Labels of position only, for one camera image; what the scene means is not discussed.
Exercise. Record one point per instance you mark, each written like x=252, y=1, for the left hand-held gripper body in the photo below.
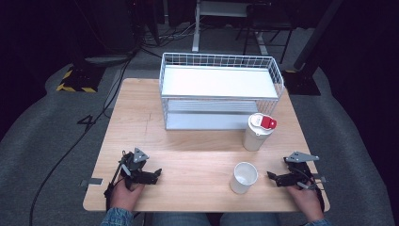
x=133, y=166

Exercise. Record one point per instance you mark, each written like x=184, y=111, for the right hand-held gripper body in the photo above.
x=299, y=168

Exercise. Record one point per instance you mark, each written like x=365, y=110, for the person's left hand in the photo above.
x=125, y=196

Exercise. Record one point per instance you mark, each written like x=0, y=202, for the person's right hand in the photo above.
x=306, y=201

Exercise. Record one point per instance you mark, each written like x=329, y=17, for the white paper cup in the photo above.
x=243, y=180

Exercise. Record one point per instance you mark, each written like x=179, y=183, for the grey tape strip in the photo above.
x=92, y=181

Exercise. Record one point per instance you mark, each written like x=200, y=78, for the white canister with red lid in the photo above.
x=255, y=135

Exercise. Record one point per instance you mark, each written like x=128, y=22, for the person's legs in jeans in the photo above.
x=216, y=220

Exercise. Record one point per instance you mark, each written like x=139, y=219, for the black stand with base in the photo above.
x=306, y=72

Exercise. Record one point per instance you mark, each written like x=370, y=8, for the yellow black striped stand base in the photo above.
x=80, y=80

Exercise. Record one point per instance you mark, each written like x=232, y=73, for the black chair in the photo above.
x=269, y=19

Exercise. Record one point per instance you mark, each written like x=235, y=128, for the white desk frame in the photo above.
x=204, y=12

